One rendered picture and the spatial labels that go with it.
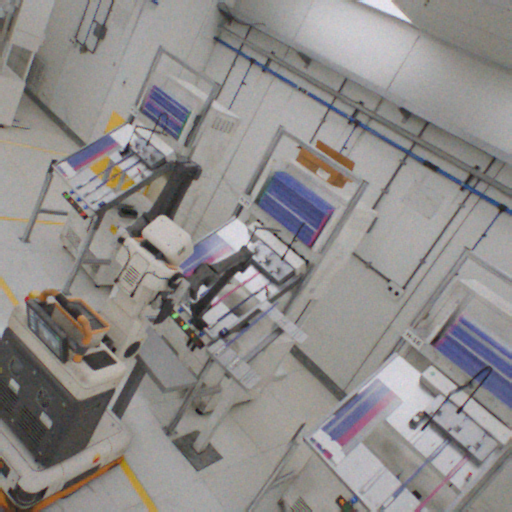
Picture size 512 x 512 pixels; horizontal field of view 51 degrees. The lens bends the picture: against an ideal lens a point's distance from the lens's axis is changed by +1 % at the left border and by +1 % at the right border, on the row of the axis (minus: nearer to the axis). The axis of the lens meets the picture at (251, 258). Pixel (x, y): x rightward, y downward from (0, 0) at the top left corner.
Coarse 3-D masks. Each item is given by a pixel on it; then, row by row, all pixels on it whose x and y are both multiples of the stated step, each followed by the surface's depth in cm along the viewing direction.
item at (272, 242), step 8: (256, 224) 361; (248, 232) 363; (256, 232) 356; (264, 232) 356; (256, 240) 360; (264, 240) 351; (272, 240) 351; (272, 248) 347; (280, 248) 346; (280, 256) 344; (288, 256) 341; (296, 256) 341; (296, 264) 337; (304, 264) 338; (296, 272) 338; (304, 272) 344
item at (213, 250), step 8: (208, 240) 365; (216, 240) 364; (224, 240) 364; (200, 248) 361; (208, 248) 360; (216, 248) 360; (224, 248) 359; (232, 248) 358; (192, 256) 357; (200, 256) 357; (208, 256) 356; (216, 256) 355; (224, 256) 355; (184, 264) 354; (192, 264) 353; (184, 272) 349; (192, 272) 349
